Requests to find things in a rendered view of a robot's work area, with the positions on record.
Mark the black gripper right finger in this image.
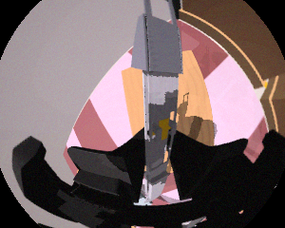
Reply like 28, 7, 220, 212
169, 129, 249, 200

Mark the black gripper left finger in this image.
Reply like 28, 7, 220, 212
66, 128, 146, 202

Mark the wooden board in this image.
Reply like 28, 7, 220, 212
121, 50, 215, 147

